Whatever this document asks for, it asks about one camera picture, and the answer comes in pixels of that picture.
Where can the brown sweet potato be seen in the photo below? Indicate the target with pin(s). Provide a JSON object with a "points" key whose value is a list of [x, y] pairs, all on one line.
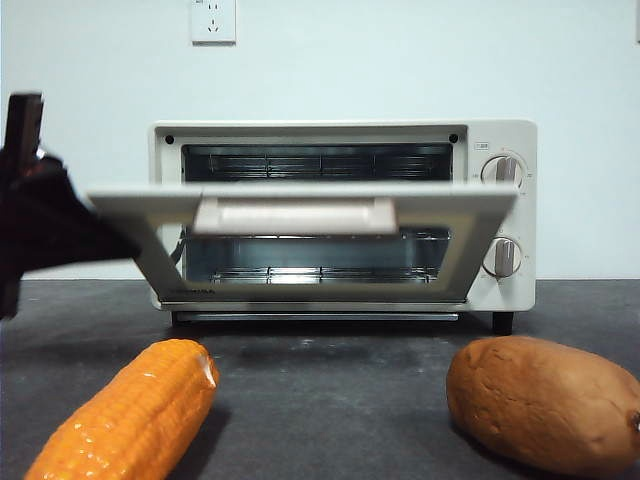
{"points": [[535, 400]]}

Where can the round timer knob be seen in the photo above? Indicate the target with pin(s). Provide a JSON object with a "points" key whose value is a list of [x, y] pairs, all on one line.
{"points": [[505, 257]]}

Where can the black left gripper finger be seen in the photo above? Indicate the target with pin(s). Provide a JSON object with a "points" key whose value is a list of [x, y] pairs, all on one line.
{"points": [[65, 200], [55, 252]]}

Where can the white toaster oven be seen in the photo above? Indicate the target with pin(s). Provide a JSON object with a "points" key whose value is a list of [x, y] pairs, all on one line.
{"points": [[520, 220]]}

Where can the orange corn cob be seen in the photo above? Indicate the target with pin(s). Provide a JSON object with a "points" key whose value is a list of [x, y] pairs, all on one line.
{"points": [[130, 415]]}

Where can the white wall socket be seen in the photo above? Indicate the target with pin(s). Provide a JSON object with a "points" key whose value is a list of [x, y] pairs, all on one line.
{"points": [[213, 22]]}

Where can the metal heater guard grille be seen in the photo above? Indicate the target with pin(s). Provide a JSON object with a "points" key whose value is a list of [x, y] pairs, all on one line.
{"points": [[350, 165]]}

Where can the round temperature knob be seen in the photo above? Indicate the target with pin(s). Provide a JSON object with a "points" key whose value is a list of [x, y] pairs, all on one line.
{"points": [[502, 170]]}

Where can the black oven foot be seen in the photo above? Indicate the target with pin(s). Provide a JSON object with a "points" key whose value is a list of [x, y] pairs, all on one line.
{"points": [[502, 322]]}

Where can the white glass oven door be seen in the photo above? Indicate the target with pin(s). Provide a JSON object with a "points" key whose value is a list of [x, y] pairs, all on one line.
{"points": [[300, 217]]}

